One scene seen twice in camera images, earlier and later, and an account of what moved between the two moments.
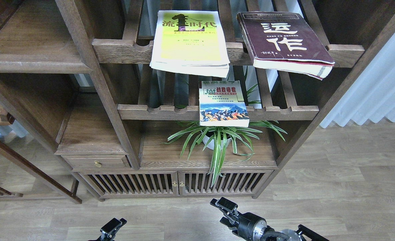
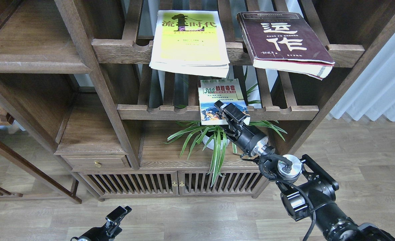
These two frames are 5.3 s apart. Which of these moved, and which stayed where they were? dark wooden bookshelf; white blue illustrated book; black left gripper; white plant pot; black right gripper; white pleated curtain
Moved: black right gripper; black left gripper
Stayed: white plant pot; white pleated curtain; dark wooden bookshelf; white blue illustrated book
